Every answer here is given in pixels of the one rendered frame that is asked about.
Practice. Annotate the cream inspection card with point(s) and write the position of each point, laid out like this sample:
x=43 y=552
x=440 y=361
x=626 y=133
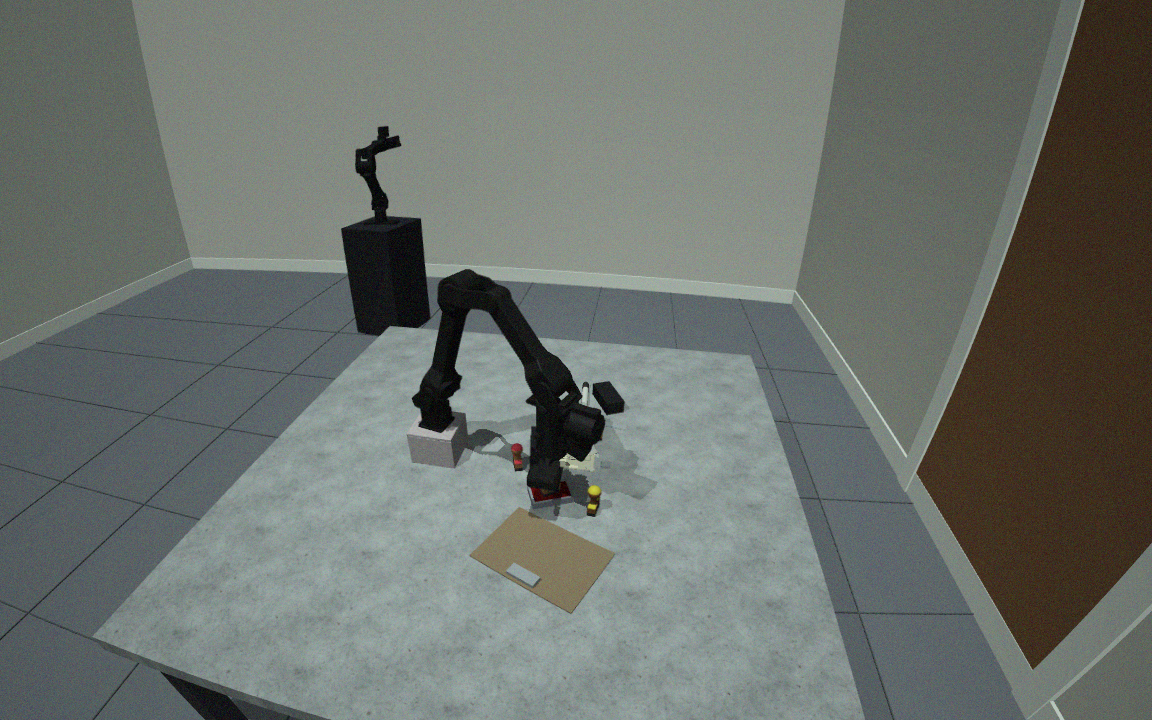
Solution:
x=569 y=462

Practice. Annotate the yellow ball-handled stamp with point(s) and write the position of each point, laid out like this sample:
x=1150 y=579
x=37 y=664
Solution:
x=594 y=493

